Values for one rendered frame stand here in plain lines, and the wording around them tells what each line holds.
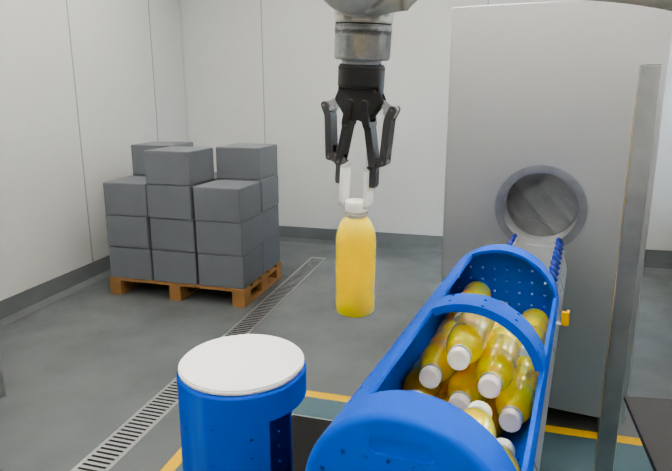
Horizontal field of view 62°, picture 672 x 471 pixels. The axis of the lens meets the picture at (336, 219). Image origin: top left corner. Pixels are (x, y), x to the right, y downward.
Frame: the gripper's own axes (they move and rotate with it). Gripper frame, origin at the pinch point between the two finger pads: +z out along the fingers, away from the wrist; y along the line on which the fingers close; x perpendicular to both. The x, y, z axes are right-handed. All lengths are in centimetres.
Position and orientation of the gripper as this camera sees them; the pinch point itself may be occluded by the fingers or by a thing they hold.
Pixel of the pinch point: (356, 186)
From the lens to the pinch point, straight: 95.9
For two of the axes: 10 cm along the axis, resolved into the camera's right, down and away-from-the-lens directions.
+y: -9.0, -1.5, 4.1
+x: -4.3, 2.5, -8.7
